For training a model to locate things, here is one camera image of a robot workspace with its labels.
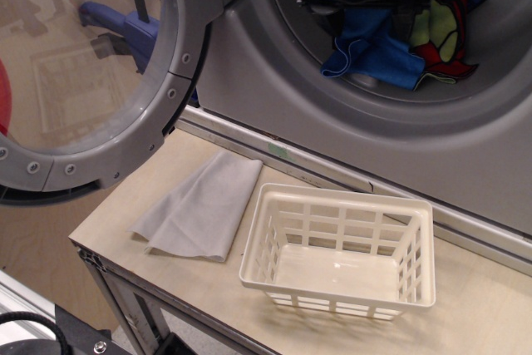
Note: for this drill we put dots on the red green patterned cloth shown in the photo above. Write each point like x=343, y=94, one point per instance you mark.
x=439, y=38

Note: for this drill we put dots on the blue cloth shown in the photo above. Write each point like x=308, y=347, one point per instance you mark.
x=367, y=46

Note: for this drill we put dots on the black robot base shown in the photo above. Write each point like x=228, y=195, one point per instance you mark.
x=52, y=330

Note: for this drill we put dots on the grey washing machine body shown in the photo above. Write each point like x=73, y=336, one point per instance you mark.
x=465, y=145

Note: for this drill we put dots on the round washing machine door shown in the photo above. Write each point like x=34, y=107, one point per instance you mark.
x=83, y=117

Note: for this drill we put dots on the white plastic basket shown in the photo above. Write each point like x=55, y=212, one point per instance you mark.
x=341, y=252

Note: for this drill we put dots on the grey cloth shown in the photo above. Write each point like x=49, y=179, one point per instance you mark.
x=199, y=218

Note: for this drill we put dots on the red round object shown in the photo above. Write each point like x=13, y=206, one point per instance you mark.
x=5, y=100

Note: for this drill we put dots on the blue clamp handle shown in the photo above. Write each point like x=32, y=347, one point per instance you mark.
x=140, y=36

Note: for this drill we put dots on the aluminium table frame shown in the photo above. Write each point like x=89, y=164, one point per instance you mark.
x=139, y=306

